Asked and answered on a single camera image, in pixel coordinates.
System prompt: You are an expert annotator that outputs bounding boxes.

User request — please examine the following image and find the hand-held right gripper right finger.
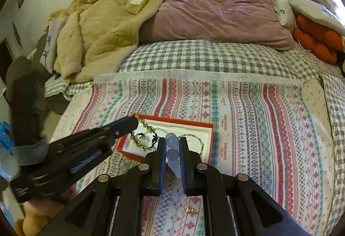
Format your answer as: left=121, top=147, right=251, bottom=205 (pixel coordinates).
left=179, top=137, right=310, bottom=236

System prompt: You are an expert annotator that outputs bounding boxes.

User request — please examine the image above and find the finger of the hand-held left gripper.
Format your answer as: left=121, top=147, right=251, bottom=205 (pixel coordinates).
left=50, top=117, right=139, bottom=157
left=65, top=137, right=116, bottom=182

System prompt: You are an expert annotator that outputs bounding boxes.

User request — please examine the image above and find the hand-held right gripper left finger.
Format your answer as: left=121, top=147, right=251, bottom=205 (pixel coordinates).
left=36, top=137, right=166, bottom=236

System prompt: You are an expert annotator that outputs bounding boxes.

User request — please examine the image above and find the green bead bracelet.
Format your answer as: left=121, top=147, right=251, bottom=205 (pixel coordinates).
left=130, top=115, right=157, bottom=152

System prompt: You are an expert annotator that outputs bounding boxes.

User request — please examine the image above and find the dark cord charm bracelet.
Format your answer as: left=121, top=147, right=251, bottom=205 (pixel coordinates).
left=134, top=131, right=158, bottom=151

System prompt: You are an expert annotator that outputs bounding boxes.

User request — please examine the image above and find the pale blue bead bracelet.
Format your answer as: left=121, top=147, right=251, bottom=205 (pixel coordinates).
left=165, top=132, right=182, bottom=180

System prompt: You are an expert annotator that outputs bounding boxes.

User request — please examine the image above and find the thin dark bead necklace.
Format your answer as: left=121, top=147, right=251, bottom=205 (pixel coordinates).
left=154, top=125, right=206, bottom=157

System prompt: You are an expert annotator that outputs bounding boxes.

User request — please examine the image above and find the red cardboard box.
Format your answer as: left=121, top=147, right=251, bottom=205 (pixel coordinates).
left=117, top=114, right=215, bottom=172

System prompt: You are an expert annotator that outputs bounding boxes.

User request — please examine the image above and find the person's left hand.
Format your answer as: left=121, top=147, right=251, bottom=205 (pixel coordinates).
left=23, top=186, right=77, bottom=236

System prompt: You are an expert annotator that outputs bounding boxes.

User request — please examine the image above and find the blue box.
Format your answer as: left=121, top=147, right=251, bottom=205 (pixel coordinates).
left=0, top=121, right=14, bottom=156

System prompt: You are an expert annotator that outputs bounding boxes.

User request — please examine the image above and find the grey deer print pillow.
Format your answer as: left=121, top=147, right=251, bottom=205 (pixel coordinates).
left=43, top=18, right=67, bottom=74

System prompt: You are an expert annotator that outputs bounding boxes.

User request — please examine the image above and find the patterned knit-print cloth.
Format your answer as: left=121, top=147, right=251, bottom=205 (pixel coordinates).
left=51, top=69, right=335, bottom=236

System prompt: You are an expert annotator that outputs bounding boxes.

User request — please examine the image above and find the beige quilted blanket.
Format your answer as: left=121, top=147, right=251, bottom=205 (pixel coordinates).
left=44, top=0, right=173, bottom=83

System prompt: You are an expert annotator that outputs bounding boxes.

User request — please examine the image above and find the grey checked bed sheet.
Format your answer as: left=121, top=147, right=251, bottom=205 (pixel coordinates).
left=44, top=39, right=345, bottom=226

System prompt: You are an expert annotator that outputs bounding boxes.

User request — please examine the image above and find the cream floral cloth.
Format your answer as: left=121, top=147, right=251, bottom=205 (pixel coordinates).
left=300, top=80, right=328, bottom=129

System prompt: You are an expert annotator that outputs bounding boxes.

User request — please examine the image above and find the mauve pillow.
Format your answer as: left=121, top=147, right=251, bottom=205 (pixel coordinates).
left=139, top=0, right=295, bottom=51

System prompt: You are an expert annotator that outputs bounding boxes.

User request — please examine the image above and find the orange cushion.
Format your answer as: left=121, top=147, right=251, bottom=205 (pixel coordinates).
left=293, top=14, right=345, bottom=63

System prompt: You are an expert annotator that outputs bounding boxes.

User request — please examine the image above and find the white printed pillow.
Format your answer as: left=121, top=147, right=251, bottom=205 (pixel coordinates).
left=288, top=0, right=345, bottom=37

